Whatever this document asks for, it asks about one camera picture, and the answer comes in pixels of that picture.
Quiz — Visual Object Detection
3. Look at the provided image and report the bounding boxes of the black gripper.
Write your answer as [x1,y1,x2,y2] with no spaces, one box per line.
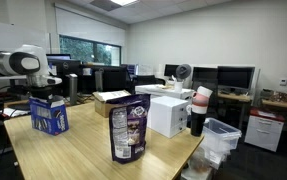
[28,85,55,101]

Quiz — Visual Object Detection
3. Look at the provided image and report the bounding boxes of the blue cookie box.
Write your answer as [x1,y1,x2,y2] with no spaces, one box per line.
[28,94,71,137]

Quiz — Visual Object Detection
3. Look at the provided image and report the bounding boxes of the brown cardboard box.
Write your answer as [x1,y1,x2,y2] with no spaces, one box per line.
[92,89,132,119]

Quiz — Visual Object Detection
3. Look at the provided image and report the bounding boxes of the white file storage box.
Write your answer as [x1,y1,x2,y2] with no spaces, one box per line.
[134,83,196,102]

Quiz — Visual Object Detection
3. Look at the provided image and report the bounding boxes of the white cube drawer box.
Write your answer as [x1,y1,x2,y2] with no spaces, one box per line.
[146,95,191,139]

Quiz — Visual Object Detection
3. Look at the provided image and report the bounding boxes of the white paper note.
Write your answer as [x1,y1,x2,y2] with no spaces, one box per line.
[48,63,58,77]

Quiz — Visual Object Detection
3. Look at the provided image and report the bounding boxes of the white paper sheets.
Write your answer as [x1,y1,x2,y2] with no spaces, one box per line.
[0,107,31,118]

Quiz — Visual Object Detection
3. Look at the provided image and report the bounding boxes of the blue screen monitor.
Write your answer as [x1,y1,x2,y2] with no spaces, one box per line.
[45,53,73,62]

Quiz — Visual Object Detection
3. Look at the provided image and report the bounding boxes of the window with green view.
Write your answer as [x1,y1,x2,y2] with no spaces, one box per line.
[58,34,122,67]

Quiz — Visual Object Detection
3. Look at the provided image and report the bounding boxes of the purple mini eggs bag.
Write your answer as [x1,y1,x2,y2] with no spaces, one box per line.
[106,93,152,165]

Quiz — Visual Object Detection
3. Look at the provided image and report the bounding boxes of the grey ceiling vent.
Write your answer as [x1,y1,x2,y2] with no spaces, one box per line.
[89,0,118,13]

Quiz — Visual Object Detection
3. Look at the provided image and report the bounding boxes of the black office chair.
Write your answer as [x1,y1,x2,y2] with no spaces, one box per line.
[131,74,166,88]

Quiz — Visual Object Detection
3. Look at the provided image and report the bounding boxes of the ceiling light panel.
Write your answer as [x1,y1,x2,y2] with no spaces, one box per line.
[109,0,141,7]

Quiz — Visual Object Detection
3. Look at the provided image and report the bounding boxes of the small black computer monitor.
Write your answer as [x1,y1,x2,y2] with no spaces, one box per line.
[163,63,181,79]

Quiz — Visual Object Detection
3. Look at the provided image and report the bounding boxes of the white cup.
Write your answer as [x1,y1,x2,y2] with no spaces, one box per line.
[171,74,185,94]

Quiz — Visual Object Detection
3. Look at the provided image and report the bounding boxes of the grey desk fan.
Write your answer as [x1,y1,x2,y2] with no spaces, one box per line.
[175,63,193,82]

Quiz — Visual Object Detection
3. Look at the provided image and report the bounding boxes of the pink white black tumbler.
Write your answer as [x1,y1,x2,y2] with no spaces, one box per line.
[189,85,215,138]

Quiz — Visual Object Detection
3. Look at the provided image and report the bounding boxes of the clear bin with contents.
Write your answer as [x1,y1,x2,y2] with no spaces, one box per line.
[180,145,229,180]

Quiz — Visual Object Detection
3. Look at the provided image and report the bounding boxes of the clear plastic storage bin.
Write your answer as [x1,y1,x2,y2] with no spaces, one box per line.
[201,117,243,155]

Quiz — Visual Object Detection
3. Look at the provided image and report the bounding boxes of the wooden office desk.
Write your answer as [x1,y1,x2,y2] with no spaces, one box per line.
[216,92,253,131]
[260,98,287,112]

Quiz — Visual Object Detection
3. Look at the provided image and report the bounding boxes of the large black computer monitor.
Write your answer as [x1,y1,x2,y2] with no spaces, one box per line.
[216,65,256,92]

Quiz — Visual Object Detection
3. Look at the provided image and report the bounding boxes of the white cabinet with red top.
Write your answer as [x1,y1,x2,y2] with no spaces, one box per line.
[243,108,286,153]

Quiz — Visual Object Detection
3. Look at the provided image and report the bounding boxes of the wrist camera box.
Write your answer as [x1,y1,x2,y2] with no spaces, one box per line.
[47,75,63,86]

